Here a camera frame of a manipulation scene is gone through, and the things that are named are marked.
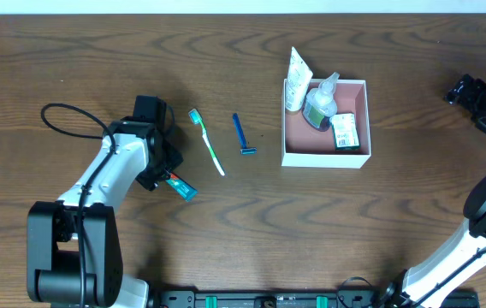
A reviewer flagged cream box with pink interior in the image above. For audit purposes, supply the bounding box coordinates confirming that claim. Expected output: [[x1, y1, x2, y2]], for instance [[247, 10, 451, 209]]
[[281, 80, 371, 169]]

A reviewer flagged red teal Colgate toothpaste tube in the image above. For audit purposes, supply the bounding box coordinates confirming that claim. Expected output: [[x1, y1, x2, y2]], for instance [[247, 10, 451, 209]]
[[166, 173, 198, 202]]

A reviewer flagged clear pump bottle purple liquid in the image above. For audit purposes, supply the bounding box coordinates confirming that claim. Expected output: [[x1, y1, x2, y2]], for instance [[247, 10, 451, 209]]
[[302, 72, 340, 132]]

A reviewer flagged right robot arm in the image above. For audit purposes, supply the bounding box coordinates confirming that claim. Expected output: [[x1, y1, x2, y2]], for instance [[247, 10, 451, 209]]
[[373, 74, 486, 307]]

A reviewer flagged blue disposable razor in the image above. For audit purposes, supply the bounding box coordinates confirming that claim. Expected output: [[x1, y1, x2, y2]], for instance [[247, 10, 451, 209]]
[[232, 113, 257, 155]]

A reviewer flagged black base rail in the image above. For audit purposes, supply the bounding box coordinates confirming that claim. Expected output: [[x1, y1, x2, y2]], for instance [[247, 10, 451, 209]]
[[148, 288, 480, 308]]

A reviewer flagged green white soap box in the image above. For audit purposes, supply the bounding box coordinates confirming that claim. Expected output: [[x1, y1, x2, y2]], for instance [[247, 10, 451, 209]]
[[330, 113, 360, 151]]

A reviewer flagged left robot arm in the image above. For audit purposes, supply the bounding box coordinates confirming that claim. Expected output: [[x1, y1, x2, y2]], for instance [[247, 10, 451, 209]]
[[27, 96, 183, 307]]

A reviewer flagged white Pantene lotion tube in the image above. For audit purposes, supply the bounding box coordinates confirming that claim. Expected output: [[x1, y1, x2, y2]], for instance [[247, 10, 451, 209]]
[[285, 47, 313, 112]]

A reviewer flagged green white toothbrush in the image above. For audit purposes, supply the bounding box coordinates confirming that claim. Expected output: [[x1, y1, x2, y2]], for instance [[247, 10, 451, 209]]
[[188, 109, 226, 176]]

